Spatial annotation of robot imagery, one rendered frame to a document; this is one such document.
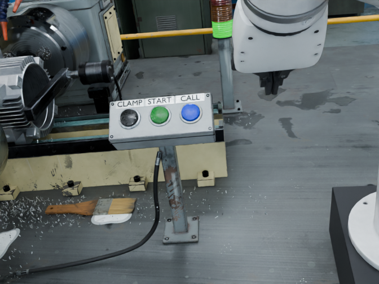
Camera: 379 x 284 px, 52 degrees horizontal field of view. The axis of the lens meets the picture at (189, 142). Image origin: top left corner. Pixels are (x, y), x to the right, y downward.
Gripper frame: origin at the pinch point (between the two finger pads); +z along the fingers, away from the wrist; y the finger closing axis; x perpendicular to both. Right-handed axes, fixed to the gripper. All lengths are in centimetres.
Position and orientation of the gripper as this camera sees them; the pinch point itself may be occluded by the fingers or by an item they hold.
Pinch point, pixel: (270, 78)
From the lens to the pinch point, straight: 55.1
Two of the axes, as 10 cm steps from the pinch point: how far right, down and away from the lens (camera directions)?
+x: 0.4, 9.3, -3.5
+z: 1.2, 3.5, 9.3
